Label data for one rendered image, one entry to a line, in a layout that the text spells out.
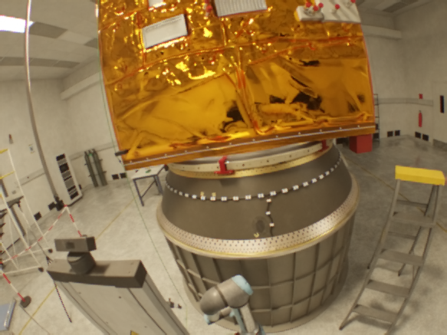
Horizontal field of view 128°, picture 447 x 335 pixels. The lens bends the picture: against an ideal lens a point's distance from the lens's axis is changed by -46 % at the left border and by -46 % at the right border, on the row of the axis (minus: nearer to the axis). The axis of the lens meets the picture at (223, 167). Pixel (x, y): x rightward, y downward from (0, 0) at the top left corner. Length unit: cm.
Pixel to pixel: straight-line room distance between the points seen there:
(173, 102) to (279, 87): 67
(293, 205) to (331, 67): 93
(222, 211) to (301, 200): 53
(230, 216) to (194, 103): 76
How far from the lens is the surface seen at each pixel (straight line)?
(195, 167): 139
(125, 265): 52
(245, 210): 130
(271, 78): 127
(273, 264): 144
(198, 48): 133
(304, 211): 137
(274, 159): 126
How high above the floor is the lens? 208
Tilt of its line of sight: 18 degrees down
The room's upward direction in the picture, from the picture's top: 11 degrees counter-clockwise
